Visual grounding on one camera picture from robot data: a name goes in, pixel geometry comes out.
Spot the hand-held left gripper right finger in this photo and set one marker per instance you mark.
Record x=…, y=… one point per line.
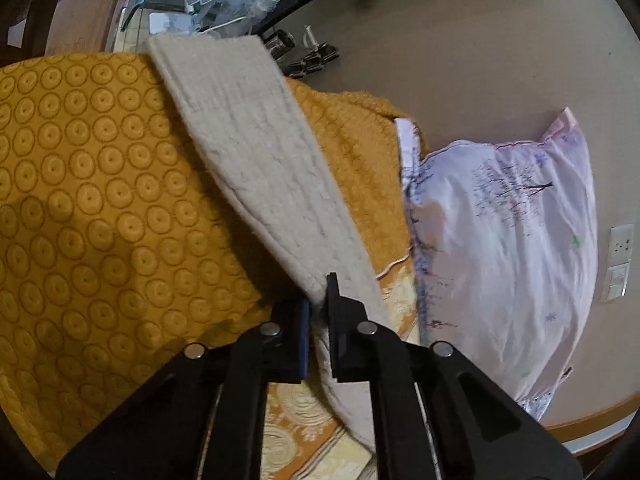
x=346, y=340

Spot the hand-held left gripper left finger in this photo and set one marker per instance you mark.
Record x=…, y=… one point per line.
x=302, y=340

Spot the white knitted cloth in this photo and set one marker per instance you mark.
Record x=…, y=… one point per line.
x=260, y=150

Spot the white printed pillow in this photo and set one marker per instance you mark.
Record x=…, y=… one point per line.
x=500, y=260

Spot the yellow circle-patterned blanket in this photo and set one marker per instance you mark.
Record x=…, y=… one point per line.
x=100, y=200

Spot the white box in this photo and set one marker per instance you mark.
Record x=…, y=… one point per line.
x=167, y=22

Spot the dark wooden chair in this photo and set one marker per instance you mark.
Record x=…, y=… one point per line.
x=35, y=0

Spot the white wall switch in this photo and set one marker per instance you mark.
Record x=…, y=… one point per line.
x=615, y=282

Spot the white wall socket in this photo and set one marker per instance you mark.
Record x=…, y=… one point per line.
x=621, y=245

